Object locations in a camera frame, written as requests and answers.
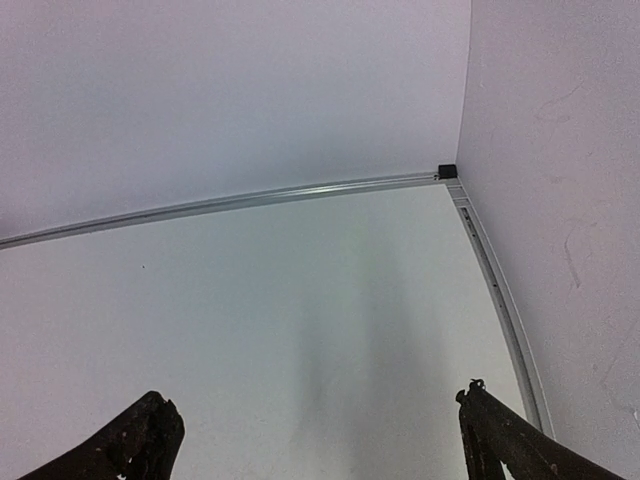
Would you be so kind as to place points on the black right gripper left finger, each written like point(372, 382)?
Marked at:
point(142, 442)

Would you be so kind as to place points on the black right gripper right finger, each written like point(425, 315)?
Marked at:
point(499, 444)

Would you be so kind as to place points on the aluminium table edge rail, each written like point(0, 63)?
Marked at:
point(534, 399)

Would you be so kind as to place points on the black corner bracket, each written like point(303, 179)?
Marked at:
point(447, 171)

